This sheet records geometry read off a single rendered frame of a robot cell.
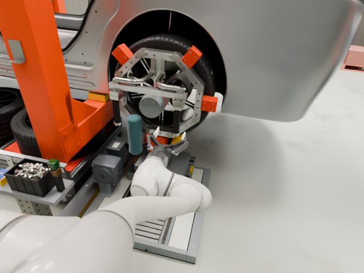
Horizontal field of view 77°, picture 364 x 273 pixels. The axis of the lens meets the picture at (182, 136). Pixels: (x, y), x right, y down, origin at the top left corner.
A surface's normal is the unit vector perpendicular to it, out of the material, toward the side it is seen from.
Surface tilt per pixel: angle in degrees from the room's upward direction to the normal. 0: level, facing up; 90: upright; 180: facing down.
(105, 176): 90
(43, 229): 24
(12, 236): 6
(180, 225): 0
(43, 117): 90
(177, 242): 0
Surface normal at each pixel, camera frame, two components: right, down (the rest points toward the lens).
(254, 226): 0.07, -0.84
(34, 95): -0.22, 0.52
